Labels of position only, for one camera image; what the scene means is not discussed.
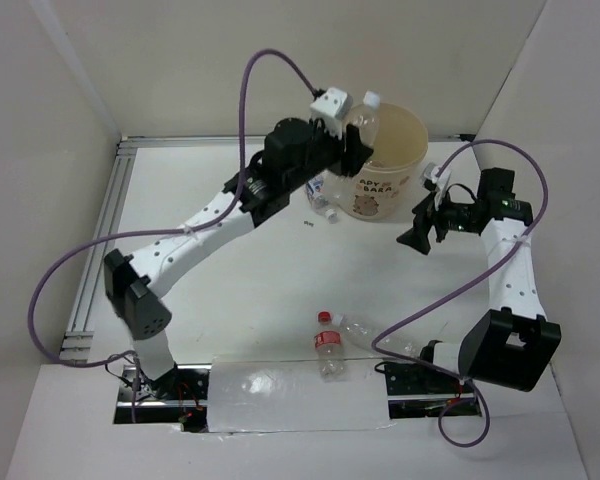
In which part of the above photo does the red label cola bottle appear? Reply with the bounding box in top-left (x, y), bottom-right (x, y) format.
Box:
top-left (313, 311), bottom-right (346, 381)

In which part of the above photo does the beige capybara bin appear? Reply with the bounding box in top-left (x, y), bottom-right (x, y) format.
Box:
top-left (336, 103), bottom-right (428, 221)

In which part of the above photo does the aluminium frame rail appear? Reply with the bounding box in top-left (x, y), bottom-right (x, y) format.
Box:
top-left (59, 133), bottom-right (474, 364)

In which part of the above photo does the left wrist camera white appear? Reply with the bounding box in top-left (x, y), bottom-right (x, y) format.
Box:
top-left (310, 87), bottom-right (353, 139)

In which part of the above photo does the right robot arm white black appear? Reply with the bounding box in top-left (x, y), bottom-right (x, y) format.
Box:
top-left (398, 164), bottom-right (561, 392)

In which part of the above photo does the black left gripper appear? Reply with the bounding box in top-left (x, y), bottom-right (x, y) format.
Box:
top-left (286, 118), bottom-right (375, 193)

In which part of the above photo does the blue orange label bottle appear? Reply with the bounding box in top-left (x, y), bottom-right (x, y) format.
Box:
top-left (305, 175), bottom-right (338, 224)

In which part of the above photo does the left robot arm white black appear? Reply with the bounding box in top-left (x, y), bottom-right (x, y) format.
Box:
top-left (103, 118), bottom-right (373, 399)

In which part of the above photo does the clear bottle white cap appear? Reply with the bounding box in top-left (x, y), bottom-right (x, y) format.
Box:
top-left (332, 313), bottom-right (419, 357)

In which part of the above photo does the long clear bottle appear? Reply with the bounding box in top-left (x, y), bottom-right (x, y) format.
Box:
top-left (324, 90), bottom-right (384, 211)

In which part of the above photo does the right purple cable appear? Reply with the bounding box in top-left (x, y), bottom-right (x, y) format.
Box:
top-left (371, 138), bottom-right (550, 448)

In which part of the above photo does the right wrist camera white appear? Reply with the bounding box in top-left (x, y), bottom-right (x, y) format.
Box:
top-left (420, 162), bottom-right (451, 210)

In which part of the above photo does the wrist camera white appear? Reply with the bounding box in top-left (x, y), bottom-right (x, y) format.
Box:
top-left (310, 87), bottom-right (353, 139)
top-left (420, 162), bottom-right (451, 210)

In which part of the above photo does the white tape sheet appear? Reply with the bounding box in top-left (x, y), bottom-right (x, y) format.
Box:
top-left (207, 359), bottom-right (392, 433)

